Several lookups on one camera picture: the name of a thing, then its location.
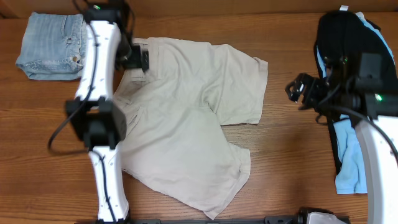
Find folded light blue jeans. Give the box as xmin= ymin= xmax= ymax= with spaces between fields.
xmin=16 ymin=12 xmax=86 ymax=81

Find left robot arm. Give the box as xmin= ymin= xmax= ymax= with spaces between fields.
xmin=65 ymin=1 xmax=149 ymax=223

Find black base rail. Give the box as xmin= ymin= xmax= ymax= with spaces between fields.
xmin=74 ymin=207 xmax=352 ymax=224

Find black garment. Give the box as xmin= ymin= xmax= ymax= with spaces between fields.
xmin=313 ymin=10 xmax=398 ymax=175

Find light blue garment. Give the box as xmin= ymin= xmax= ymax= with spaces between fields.
xmin=314 ymin=11 xmax=396 ymax=195

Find beige khaki shorts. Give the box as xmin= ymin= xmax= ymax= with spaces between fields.
xmin=114 ymin=37 xmax=268 ymax=219

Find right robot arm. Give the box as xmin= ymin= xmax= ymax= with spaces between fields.
xmin=285 ymin=53 xmax=397 ymax=223

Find white garment tag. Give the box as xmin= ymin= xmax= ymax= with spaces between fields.
xmin=340 ymin=5 xmax=349 ymax=11

